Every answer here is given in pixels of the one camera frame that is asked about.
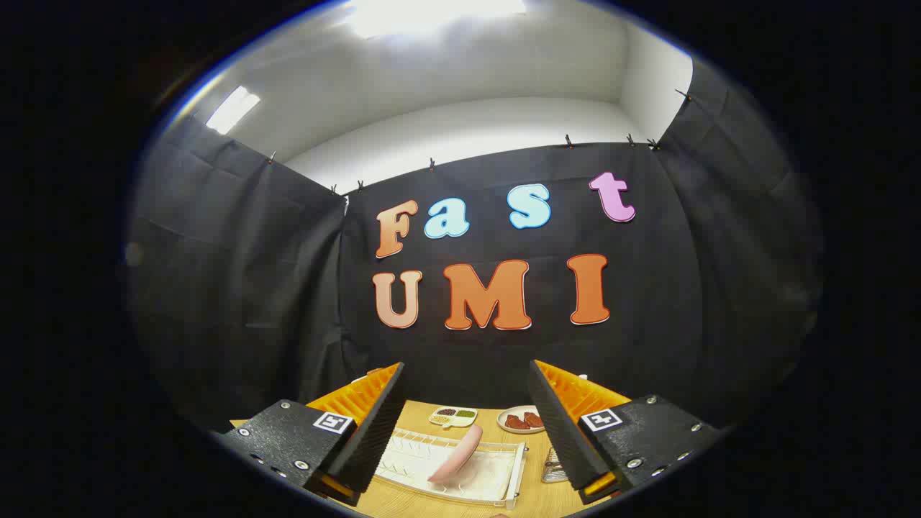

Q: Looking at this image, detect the white wire dish rack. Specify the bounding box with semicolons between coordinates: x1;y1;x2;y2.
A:
374;427;528;510

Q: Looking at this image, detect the white sectioned bean dish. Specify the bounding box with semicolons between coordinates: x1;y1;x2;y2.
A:
429;406;478;430

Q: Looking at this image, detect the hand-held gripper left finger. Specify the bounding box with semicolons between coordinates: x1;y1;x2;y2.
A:
209;362;407;508

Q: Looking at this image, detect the white round plate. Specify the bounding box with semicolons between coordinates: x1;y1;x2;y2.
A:
497;405;546;435

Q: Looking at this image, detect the black backdrop cloth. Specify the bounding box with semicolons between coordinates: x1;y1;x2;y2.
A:
126;58;825;432

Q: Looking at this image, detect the white drip tray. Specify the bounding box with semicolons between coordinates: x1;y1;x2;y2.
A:
381;435;519;501

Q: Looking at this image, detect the small ceiling light panel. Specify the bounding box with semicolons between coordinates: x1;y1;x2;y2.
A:
207;86;261;135

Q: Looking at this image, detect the metal wire basket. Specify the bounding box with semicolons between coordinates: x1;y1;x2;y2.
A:
541;446;573;484

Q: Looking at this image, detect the large ceiling light panel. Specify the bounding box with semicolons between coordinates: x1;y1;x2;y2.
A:
345;0;527;38

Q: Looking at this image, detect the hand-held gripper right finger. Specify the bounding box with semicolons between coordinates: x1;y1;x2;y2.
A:
527;359;724;504

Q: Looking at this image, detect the pink plate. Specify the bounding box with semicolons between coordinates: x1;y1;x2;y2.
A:
427;424;484;484

